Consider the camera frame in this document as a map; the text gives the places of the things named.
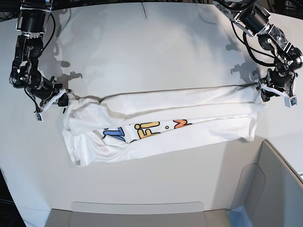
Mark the white printed t-shirt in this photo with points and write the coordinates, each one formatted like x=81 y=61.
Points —
x=139 y=125

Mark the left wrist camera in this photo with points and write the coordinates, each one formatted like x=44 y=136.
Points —
x=290 y=101

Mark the grey plastic bin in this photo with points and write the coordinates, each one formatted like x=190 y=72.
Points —
x=269 y=193

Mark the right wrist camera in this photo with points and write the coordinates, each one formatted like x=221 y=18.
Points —
x=39 y=116

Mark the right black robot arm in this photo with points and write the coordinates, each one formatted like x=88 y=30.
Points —
x=32 y=23

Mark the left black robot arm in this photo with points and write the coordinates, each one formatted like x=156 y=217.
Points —
x=253 y=20

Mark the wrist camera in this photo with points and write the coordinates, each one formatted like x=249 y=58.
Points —
x=39 y=116
x=290 y=101

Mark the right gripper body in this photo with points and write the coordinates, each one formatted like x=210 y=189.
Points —
x=44 y=92

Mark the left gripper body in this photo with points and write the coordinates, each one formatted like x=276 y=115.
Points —
x=279 y=82

